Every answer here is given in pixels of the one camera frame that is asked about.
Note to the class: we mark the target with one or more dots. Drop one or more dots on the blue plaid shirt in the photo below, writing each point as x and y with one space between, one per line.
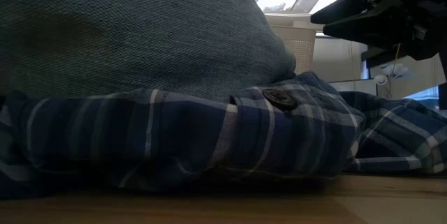
174 136

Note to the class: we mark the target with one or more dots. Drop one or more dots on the grey-blue garment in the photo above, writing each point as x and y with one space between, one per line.
139 32

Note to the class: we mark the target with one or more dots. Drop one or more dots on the white partition board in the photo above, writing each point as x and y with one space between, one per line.
352 86

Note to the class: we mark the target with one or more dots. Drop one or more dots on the blue glowing screen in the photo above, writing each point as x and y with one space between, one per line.
424 93

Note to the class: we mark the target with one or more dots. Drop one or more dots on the white perforated laundry basket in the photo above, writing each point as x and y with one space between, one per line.
300 46

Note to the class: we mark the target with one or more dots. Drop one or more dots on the black frame post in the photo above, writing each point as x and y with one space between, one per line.
443 84

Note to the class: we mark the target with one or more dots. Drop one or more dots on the black overhead beam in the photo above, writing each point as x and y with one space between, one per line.
384 56

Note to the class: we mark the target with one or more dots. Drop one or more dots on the white flower-shaped lamp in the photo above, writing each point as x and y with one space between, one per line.
380 79

